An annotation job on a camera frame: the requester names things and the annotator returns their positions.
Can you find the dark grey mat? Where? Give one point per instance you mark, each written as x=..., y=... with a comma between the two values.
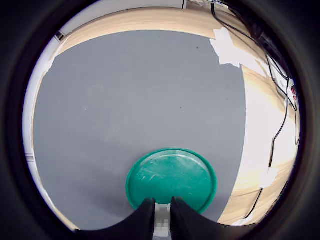
x=125, y=100

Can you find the round green lid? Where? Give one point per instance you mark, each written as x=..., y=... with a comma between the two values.
x=172, y=175

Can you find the small white plastic terminal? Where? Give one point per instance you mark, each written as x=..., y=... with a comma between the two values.
x=162, y=220

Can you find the white tape piece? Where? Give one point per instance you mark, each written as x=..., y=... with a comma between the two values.
x=230, y=50
x=56, y=58
x=245, y=220
x=267, y=177

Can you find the white partition panel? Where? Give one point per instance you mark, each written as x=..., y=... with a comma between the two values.
x=28, y=112
x=30, y=172
x=140, y=3

